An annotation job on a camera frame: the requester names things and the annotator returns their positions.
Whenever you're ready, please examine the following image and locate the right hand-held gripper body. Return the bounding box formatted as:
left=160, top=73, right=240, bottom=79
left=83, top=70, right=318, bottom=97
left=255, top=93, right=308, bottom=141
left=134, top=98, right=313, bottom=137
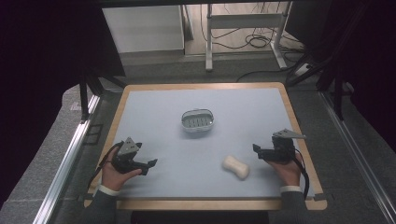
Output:
left=271, top=128, right=307, bottom=165

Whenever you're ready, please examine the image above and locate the cream soap bar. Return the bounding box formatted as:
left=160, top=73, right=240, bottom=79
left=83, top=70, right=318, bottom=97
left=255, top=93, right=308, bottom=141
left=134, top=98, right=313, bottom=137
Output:
left=221, top=155, right=251, bottom=181

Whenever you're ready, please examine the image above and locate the hand-held gripper cable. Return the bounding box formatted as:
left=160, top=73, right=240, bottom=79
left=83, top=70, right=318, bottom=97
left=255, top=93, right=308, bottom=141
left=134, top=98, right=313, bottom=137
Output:
left=88, top=140, right=125, bottom=191
left=292, top=148, right=311, bottom=201

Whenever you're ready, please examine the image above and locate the person's right hand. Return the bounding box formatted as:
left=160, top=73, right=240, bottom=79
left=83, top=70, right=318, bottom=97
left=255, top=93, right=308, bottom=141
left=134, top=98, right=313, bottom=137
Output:
left=268, top=151, right=304, bottom=188

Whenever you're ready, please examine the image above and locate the dark curtain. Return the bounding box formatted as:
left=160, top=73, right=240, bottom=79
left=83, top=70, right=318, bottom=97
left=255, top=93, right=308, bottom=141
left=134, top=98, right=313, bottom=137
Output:
left=284, top=0, right=396, bottom=153
left=0, top=0, right=126, bottom=209

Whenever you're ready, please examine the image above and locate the aluminium floor rail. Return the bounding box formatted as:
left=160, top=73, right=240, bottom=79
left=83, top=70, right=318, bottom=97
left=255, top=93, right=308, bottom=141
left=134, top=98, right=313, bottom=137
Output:
left=32, top=93, right=102, bottom=224
left=318, top=91, right=396, bottom=224

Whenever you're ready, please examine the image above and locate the white cabinet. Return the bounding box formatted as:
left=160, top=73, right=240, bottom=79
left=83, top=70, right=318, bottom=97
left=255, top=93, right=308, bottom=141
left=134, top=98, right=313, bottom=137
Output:
left=102, top=5, right=186, bottom=54

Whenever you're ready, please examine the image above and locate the black floor cable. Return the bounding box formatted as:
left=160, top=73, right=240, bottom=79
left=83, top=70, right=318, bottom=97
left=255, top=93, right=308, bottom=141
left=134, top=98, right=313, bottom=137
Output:
left=235, top=63, right=297, bottom=84
left=199, top=2, right=305, bottom=54

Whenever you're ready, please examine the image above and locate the right hand-held gripper cable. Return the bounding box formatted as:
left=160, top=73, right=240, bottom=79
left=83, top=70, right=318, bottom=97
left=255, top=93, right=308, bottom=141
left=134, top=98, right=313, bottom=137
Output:
left=292, top=148, right=311, bottom=201

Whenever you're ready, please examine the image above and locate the pale grey table mat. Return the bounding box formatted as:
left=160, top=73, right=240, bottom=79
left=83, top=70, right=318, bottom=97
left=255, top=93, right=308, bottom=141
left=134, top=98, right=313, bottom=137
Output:
left=113, top=87, right=316, bottom=201

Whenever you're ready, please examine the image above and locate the left hand-held gripper cable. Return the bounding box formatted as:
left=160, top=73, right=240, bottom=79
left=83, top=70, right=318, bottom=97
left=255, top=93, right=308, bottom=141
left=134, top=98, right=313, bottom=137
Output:
left=88, top=140, right=125, bottom=191

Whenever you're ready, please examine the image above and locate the white power strip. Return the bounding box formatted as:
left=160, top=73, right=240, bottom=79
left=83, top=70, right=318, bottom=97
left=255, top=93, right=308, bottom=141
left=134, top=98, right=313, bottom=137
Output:
left=293, top=63, right=313, bottom=77

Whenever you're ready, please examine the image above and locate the white metal desk frame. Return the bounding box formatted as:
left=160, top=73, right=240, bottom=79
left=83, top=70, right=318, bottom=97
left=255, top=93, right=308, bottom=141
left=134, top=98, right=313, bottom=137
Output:
left=205, top=1, right=294, bottom=73

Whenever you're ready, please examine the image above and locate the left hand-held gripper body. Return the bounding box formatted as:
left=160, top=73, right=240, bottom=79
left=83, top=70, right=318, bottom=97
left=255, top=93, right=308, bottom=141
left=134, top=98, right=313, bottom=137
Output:
left=111, top=136, right=148, bottom=175

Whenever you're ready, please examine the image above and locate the person's left hand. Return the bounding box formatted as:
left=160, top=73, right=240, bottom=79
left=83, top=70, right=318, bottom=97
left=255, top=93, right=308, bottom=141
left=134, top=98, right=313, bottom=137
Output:
left=100, top=147, right=143, bottom=192

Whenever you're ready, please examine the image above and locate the black tripod stand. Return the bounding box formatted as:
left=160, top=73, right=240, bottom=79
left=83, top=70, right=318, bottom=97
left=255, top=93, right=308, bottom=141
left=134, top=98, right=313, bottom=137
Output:
left=285, top=52, right=354, bottom=121
left=78, top=70, right=127, bottom=123

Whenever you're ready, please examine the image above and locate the white soap dish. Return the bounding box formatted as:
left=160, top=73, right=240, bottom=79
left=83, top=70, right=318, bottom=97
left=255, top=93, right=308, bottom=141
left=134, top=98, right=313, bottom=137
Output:
left=180, top=108, right=215, bottom=133

